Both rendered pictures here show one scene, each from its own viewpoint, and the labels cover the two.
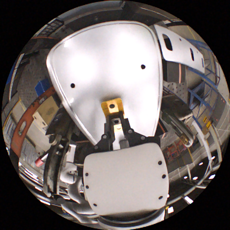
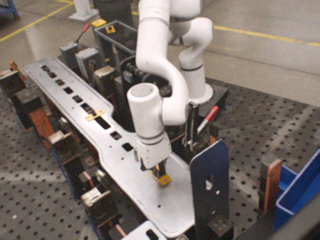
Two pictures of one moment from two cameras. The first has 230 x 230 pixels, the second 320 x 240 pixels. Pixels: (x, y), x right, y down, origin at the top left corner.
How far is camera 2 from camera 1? 96 cm
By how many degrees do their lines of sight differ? 21
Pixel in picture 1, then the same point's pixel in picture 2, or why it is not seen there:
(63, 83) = not seen: hidden behind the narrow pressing
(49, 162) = (192, 133)
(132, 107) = (152, 185)
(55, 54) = not seen: hidden behind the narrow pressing
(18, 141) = (212, 142)
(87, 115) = (177, 170)
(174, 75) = (128, 225)
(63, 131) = (191, 153)
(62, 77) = not seen: hidden behind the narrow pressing
